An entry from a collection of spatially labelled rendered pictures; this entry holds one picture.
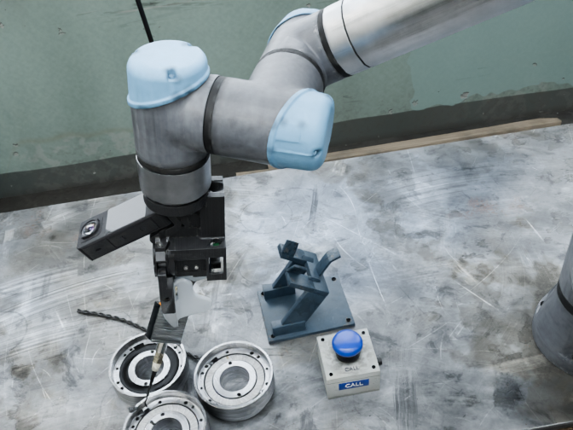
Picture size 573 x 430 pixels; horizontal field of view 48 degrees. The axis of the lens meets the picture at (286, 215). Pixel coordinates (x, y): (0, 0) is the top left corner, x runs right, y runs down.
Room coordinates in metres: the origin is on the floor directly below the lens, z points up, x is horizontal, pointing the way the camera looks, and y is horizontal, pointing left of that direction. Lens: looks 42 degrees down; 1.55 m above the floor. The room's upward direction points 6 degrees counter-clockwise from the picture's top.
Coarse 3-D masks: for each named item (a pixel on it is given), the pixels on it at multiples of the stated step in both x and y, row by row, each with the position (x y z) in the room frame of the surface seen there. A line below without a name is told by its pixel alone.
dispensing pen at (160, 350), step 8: (176, 288) 0.55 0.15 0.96; (152, 312) 0.54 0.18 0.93; (152, 320) 0.53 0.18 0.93; (152, 328) 0.52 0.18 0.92; (160, 344) 0.51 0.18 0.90; (160, 352) 0.50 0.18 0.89; (160, 360) 0.50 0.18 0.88; (152, 368) 0.49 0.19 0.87; (152, 376) 0.49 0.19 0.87; (152, 384) 0.48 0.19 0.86
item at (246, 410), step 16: (208, 352) 0.53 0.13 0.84; (224, 352) 0.54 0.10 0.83; (240, 352) 0.54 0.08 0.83; (256, 352) 0.53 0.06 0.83; (208, 368) 0.52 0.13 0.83; (224, 368) 0.51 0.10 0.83; (240, 368) 0.51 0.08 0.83; (272, 368) 0.50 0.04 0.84; (224, 384) 0.51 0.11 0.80; (272, 384) 0.48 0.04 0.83; (208, 400) 0.47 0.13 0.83; (256, 400) 0.45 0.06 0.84; (224, 416) 0.45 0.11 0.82; (240, 416) 0.44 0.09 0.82
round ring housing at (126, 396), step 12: (144, 336) 0.58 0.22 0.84; (120, 348) 0.56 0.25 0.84; (132, 348) 0.56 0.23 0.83; (180, 348) 0.55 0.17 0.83; (120, 360) 0.55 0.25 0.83; (132, 360) 0.54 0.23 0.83; (144, 360) 0.55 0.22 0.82; (168, 360) 0.54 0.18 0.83; (180, 360) 0.53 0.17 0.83; (108, 372) 0.52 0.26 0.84; (132, 372) 0.52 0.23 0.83; (144, 372) 0.54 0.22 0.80; (180, 372) 0.51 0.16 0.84; (120, 384) 0.51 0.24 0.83; (144, 384) 0.50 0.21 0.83; (168, 384) 0.49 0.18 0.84; (180, 384) 0.50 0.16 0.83; (120, 396) 0.49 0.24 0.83; (132, 396) 0.48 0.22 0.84; (144, 396) 0.48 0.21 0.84
